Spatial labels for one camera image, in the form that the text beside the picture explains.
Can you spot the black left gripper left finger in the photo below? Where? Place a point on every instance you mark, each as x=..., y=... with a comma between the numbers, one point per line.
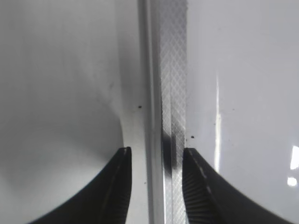
x=104, y=200

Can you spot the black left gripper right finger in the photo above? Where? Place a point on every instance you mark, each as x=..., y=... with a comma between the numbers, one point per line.
x=254, y=187

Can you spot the white framed whiteboard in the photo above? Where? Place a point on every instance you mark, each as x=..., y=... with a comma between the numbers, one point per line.
x=221, y=75

